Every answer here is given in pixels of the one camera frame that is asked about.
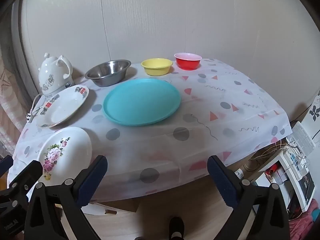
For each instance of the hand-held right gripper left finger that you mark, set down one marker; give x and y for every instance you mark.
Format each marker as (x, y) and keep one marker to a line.
(95, 177)

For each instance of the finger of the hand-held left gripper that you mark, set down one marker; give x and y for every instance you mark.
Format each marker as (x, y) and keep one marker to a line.
(5, 166)
(25, 177)

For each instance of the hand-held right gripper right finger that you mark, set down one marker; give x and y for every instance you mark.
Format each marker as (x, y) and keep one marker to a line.
(221, 180)

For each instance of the white plate pink rose print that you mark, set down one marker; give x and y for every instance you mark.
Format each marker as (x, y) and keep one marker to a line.
(65, 150)

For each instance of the white plate floral red rim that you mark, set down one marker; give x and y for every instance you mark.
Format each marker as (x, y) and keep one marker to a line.
(62, 107)

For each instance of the teal plastic plate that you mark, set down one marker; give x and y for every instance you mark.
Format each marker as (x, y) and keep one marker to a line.
(142, 102)

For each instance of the stainless steel bowl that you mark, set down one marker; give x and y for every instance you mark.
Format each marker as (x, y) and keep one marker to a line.
(110, 72)

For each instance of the red plastic bowl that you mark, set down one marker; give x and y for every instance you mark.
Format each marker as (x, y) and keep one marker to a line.
(187, 63)

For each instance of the yellow plastic bowl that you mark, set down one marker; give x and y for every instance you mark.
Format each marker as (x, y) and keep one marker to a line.
(156, 67)

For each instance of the pink striped starfish blanket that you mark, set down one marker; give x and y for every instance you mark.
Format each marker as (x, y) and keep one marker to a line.
(10, 120)

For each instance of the white patterned tablecloth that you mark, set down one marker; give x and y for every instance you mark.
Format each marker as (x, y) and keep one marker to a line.
(200, 120)

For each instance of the person's black shoe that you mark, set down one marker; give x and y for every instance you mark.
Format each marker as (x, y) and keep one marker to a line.
(176, 227)

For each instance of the white electronic device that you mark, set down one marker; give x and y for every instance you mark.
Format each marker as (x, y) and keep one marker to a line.
(297, 180)

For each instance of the white vented device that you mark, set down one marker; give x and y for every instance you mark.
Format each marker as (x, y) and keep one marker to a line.
(302, 137)

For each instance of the pink cloth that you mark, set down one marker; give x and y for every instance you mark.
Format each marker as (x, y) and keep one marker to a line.
(307, 222)

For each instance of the white floral ceramic kettle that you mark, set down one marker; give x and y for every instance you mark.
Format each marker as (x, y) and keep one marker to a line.
(53, 70)

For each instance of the white panel dark flower print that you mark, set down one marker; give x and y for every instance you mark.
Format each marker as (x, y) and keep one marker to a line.
(313, 112)

